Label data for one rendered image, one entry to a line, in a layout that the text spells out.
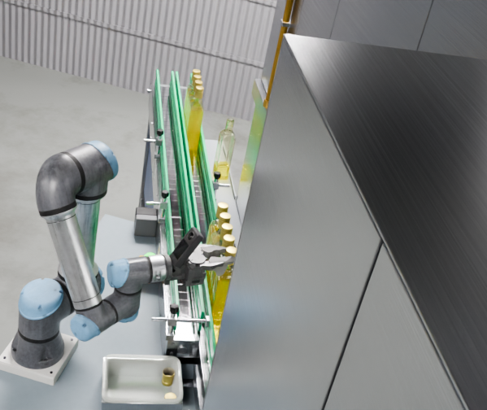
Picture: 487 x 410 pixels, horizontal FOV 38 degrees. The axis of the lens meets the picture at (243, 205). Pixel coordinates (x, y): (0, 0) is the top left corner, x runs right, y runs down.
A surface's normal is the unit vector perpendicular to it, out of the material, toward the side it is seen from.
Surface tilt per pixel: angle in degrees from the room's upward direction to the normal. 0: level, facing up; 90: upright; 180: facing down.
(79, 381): 0
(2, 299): 0
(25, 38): 90
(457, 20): 90
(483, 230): 0
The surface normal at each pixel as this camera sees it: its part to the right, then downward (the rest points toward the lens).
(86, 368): 0.18, -0.83
